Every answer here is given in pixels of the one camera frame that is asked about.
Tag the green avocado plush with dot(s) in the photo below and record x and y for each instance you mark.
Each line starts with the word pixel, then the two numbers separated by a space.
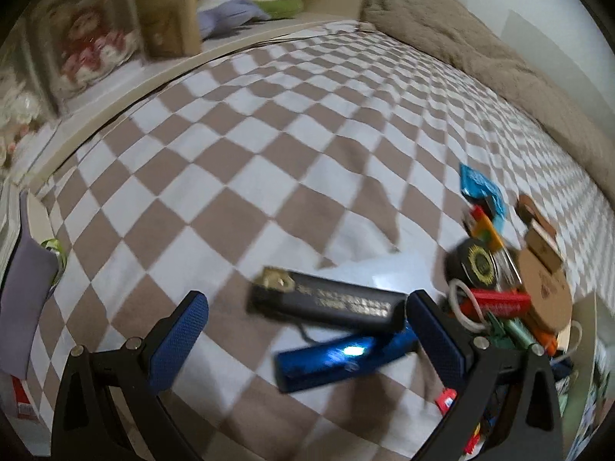
pixel 274 2

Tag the purple plush toy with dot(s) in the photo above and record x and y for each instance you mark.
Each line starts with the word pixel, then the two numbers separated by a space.
pixel 226 14

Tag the beige duvet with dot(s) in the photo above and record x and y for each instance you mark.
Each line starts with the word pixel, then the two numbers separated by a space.
pixel 504 57

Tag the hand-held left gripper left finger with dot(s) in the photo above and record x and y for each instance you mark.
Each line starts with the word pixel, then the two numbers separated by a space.
pixel 178 336

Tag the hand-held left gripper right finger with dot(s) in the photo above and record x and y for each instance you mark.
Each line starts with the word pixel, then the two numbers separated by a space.
pixel 435 336

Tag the checkered bed sheet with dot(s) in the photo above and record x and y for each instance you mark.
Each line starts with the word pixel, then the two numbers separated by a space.
pixel 240 153

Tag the wooden bedside shelf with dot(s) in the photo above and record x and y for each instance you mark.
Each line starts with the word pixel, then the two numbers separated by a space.
pixel 168 9

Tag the long black gold-lettered lighter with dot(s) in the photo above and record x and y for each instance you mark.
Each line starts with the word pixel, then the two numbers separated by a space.
pixel 326 302

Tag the black round gold-print tin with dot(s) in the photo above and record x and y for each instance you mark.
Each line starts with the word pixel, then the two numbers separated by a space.
pixel 475 264

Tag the blue foil packet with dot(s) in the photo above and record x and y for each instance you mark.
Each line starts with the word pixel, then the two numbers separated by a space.
pixel 478 185

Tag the clear case with red doll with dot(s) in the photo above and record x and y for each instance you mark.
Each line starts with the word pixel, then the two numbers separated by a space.
pixel 86 43

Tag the red white carton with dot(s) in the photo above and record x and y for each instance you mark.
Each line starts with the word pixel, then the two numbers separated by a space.
pixel 24 398

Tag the blue metallic lighter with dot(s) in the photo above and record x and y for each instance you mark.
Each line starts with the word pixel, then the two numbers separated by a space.
pixel 312 365

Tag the grey purple pouch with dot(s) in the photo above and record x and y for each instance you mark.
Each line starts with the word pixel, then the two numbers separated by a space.
pixel 24 307

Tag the white headboard panel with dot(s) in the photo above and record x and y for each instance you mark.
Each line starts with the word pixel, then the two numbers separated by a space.
pixel 567 43

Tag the clear case with pale doll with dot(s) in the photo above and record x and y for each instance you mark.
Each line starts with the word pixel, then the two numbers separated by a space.
pixel 19 110

